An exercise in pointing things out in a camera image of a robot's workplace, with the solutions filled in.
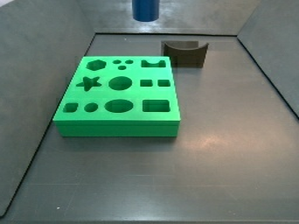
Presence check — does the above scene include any blue oval cylinder object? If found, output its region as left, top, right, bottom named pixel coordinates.
left=132, top=0, right=160, bottom=22

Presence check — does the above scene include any green shape sorter box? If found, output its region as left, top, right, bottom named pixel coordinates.
left=53, top=56, right=181, bottom=137

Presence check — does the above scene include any dark curved cradle block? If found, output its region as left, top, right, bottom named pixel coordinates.
left=161, top=40, right=209, bottom=68

